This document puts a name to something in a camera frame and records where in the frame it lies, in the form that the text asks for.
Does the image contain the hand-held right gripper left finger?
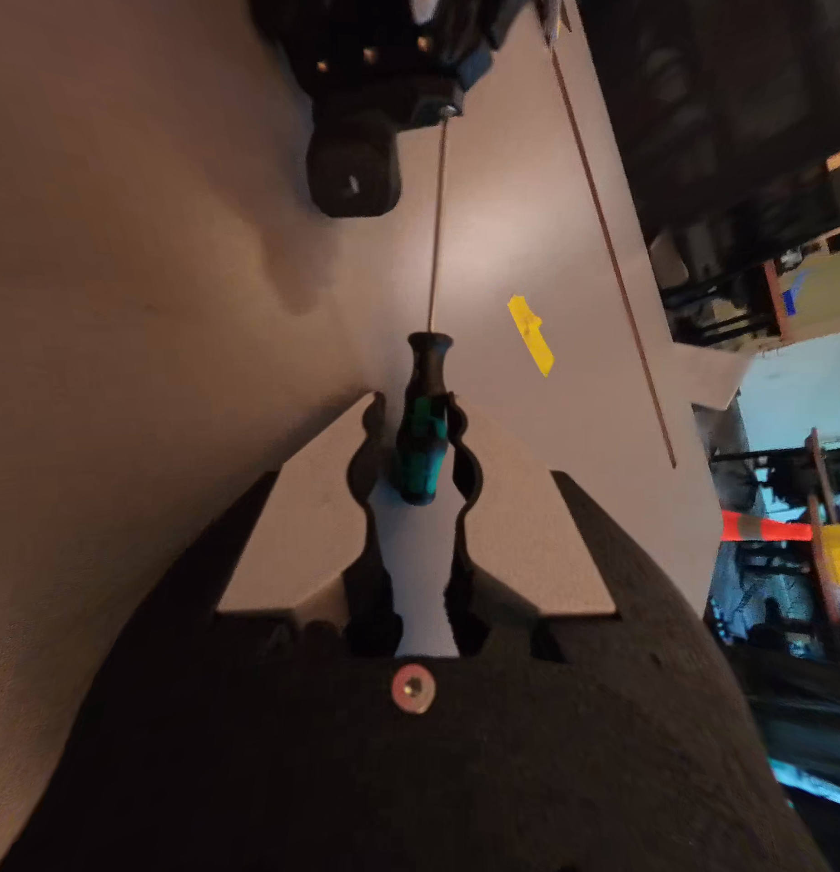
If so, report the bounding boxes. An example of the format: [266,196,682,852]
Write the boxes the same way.
[214,390,403,658]

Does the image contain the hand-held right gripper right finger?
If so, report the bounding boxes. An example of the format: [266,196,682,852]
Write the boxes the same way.
[446,391,623,660]

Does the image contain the green black screwdriver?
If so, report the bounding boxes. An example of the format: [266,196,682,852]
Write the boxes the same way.
[391,109,456,506]

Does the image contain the black plastic spring clamp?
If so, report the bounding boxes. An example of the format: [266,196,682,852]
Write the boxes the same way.
[249,0,530,219]

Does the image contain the yellow tape piece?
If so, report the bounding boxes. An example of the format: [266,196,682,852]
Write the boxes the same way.
[507,294,556,377]

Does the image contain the orange traffic cone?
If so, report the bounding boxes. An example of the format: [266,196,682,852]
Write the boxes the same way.
[720,510,812,544]

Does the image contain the white paper sheet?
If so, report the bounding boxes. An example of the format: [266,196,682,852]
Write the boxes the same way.
[672,342,752,411]

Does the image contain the yellow plastic bin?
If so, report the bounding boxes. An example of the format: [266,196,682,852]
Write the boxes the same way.
[816,523,840,590]

